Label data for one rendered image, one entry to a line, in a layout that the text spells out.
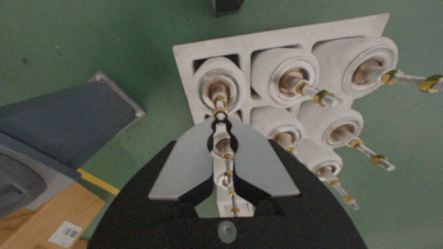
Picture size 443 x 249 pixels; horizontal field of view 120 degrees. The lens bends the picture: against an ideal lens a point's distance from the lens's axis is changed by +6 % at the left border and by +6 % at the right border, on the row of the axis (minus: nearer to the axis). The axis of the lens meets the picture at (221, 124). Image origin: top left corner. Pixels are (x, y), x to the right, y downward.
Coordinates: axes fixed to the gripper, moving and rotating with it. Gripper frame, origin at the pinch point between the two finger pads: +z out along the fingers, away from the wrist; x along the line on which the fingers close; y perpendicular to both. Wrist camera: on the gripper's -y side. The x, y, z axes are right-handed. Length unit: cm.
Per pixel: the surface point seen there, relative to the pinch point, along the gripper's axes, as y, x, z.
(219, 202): 48, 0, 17
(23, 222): 56, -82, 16
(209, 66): -3.4, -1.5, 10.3
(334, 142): 11.6, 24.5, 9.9
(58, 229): 67, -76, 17
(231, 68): -3.1, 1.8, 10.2
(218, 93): -0.4, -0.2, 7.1
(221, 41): -6.7, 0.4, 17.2
